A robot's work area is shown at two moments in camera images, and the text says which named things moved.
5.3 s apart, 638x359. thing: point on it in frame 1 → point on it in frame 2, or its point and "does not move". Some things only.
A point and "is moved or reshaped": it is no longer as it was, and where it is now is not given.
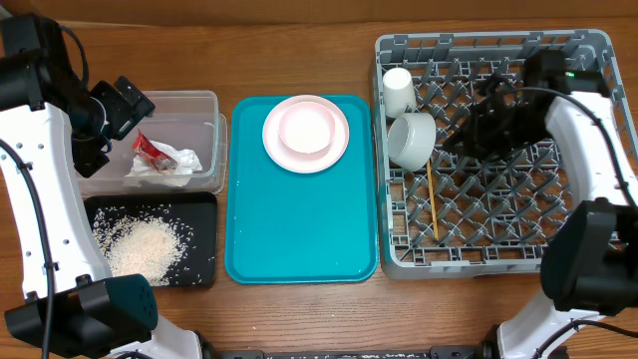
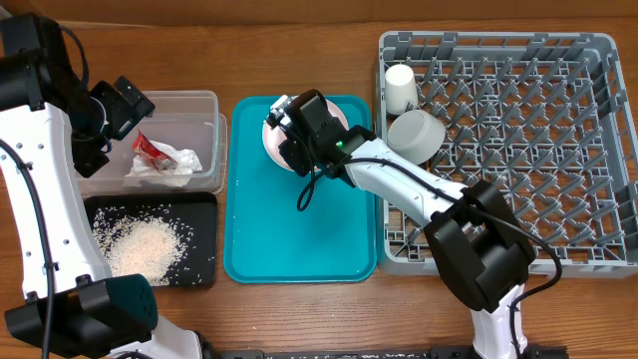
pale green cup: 398,90 does not move
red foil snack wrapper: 145,149 does not move
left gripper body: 122,114 does not move
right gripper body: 499,131 → 301,153
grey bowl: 411,139 is moved or reshaped
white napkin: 144,174 does not move
